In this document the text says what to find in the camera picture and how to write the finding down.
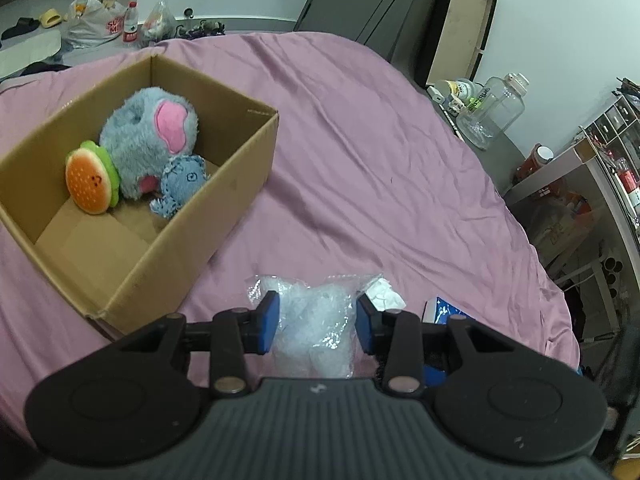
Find burger plush toy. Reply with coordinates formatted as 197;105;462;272
65;140;122;216

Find red jar white lid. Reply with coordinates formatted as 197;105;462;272
515;143;554;182

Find clear plastic water jug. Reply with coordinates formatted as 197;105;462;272
457;73;526;150

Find brown cardboard box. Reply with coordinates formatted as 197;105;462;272
0;54;279;336

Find small drawer organizer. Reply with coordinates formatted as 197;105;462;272
580;94;640;147

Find pink bed sheet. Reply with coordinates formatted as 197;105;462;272
0;32;581;441

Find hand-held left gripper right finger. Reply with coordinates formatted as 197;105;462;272
356;294;543;395

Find white red printed plastic bag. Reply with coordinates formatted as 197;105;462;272
61;0;132;49

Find large blue-grey plush toy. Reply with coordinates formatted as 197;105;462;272
99;87;200;201

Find clear bag of trash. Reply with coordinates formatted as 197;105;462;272
139;1;177;45

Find grey door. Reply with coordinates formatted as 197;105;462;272
294;0;451;63

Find grey sneakers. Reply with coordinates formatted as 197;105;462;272
176;19;227;39

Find clear plastic bag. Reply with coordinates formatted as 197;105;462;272
246;274;407;380

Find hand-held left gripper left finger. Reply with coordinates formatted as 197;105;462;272
112;290;281;396

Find small blue plush toy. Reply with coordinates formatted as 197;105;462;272
149;155;208;220

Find small red label bottle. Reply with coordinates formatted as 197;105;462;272
122;1;140;44

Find black top white desk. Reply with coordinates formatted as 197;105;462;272
502;132;640;321

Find black slipper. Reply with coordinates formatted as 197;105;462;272
0;17;39;42

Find white bottle green label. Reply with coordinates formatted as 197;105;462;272
444;79;477;107

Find white floor mat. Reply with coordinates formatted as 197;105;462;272
0;30;64;79

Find black framed brown board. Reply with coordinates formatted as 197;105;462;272
426;0;499;87

